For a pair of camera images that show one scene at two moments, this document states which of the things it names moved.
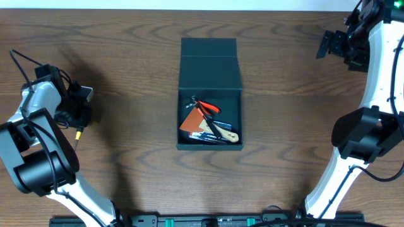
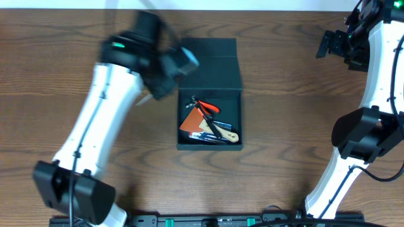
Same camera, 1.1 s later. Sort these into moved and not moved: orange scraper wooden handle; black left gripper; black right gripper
Moved: black left gripper
Not moved: orange scraper wooden handle; black right gripper
